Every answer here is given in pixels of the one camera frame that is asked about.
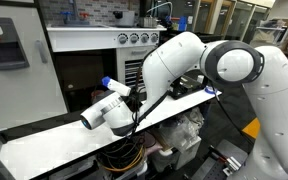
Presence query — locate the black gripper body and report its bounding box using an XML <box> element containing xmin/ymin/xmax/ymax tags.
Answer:
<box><xmin>126</xmin><ymin>93</ymin><xmax>142</xmax><ymax>113</ymax></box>

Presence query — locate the pink soft item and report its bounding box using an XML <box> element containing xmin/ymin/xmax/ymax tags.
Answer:
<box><xmin>133</xmin><ymin>131</ymin><xmax>158</xmax><ymax>151</ymax></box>

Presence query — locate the white toy oven door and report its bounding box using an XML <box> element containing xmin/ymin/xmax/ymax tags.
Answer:
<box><xmin>116</xmin><ymin>45</ymin><xmax>159</xmax><ymax>95</ymax></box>

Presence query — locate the clear plastic bag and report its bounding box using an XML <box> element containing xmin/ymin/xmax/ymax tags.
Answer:
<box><xmin>157</xmin><ymin>108</ymin><xmax>206</xmax><ymax>153</ymax></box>

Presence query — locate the clear plastic storage bin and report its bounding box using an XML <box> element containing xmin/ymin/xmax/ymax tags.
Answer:
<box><xmin>95</xmin><ymin>139</ymin><xmax>149</xmax><ymax>180</ymax></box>

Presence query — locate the white storage container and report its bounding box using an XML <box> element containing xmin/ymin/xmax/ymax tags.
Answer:
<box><xmin>149</xmin><ymin>135</ymin><xmax>202</xmax><ymax>172</ymax></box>

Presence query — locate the toy oven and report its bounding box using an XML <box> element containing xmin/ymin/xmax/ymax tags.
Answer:
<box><xmin>46</xmin><ymin>24</ymin><xmax>168</xmax><ymax>113</ymax></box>

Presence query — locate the blue tape roll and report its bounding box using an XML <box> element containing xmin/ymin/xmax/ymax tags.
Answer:
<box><xmin>204</xmin><ymin>85</ymin><xmax>219</xmax><ymax>95</ymax></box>

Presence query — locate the grey toy pot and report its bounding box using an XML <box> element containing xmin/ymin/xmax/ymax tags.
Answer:
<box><xmin>112</xmin><ymin>9</ymin><xmax>137</xmax><ymax>28</ymax></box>

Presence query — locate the small blue box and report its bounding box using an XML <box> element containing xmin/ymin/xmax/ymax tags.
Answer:
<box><xmin>178</xmin><ymin>15</ymin><xmax>189</xmax><ymax>32</ymax></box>

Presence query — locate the toy faucet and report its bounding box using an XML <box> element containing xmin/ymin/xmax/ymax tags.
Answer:
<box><xmin>59</xmin><ymin>0</ymin><xmax>92</xmax><ymax>27</ymax></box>

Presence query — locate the white toy fridge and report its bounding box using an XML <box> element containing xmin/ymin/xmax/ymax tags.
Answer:
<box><xmin>0</xmin><ymin>0</ymin><xmax>69</xmax><ymax>132</ymax></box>

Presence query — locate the metal clamp with orange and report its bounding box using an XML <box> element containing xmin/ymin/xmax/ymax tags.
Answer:
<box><xmin>222</xmin><ymin>155</ymin><xmax>243</xmax><ymax>177</ymax></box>

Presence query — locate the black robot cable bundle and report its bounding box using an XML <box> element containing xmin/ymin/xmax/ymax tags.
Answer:
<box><xmin>126</xmin><ymin>49</ymin><xmax>170</xmax><ymax>138</ymax></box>

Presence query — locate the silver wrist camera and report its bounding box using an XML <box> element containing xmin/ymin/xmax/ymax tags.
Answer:
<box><xmin>106</xmin><ymin>79</ymin><xmax>132</xmax><ymax>98</ymax></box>

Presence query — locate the yellow cable bundle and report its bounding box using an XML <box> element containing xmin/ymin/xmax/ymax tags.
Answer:
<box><xmin>97</xmin><ymin>141</ymin><xmax>147</xmax><ymax>173</ymax></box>

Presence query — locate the metal wire basket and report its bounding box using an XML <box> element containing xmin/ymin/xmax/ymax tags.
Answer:
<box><xmin>138</xmin><ymin>16</ymin><xmax>159</xmax><ymax>29</ymax></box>

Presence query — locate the black pegboard base plate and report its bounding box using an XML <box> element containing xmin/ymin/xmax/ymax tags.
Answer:
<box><xmin>190</xmin><ymin>139</ymin><xmax>249</xmax><ymax>180</ymax></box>

